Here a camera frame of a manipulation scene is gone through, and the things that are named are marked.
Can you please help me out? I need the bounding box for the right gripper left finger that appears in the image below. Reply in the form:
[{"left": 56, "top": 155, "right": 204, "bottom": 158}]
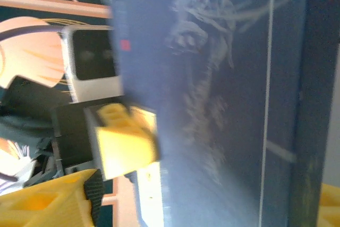
[{"left": 0, "top": 169, "right": 105, "bottom": 227}]

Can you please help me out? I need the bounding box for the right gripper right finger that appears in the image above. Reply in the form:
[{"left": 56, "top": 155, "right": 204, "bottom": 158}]
[{"left": 318, "top": 183, "right": 340, "bottom": 227}]

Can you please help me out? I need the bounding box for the black paperback book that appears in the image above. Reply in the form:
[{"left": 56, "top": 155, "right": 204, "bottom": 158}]
[{"left": 110, "top": 0, "right": 333, "bottom": 227}]

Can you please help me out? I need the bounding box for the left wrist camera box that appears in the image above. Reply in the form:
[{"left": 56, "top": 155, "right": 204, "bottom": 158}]
[{"left": 61, "top": 24, "right": 125, "bottom": 103}]

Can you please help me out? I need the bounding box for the dark floral wall panel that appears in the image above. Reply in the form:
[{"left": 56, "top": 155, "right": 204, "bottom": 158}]
[{"left": 0, "top": 6, "right": 117, "bottom": 97}]

